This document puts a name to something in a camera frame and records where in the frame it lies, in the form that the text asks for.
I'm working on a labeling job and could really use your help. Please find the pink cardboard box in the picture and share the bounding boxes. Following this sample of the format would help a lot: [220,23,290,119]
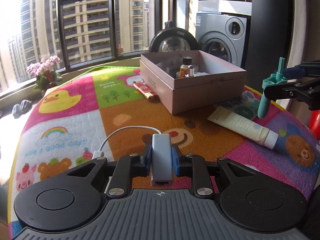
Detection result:
[140,50,247,114]

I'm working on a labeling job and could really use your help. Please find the grey slippers pair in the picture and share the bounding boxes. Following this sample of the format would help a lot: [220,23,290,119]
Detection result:
[11,100,32,119]

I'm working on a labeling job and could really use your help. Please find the amber bottle black cap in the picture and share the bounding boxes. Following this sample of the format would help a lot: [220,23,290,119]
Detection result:
[178,57,192,78]

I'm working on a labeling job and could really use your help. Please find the pink potted flowers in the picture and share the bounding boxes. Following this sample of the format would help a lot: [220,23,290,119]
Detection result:
[26,55,62,91]

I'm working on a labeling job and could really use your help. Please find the colourful cartoon play mat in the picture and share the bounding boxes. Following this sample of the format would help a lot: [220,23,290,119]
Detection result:
[8,67,319,238]

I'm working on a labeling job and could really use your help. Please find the round washing machine door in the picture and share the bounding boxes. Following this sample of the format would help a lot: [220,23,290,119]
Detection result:
[149,21,199,53]

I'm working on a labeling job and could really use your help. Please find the cream lotion tube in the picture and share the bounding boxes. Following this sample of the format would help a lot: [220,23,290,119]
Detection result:
[208,106,279,150]

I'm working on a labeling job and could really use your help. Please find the grey washing machine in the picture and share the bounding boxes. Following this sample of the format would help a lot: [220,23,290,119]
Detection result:
[196,0,252,68]

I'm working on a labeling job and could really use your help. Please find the clear bag with black item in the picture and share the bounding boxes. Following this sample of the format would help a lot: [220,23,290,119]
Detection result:
[156,54,183,79]

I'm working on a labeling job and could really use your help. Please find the grey usb adapter white cable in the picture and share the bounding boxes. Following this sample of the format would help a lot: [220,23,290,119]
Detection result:
[92,125,174,187]

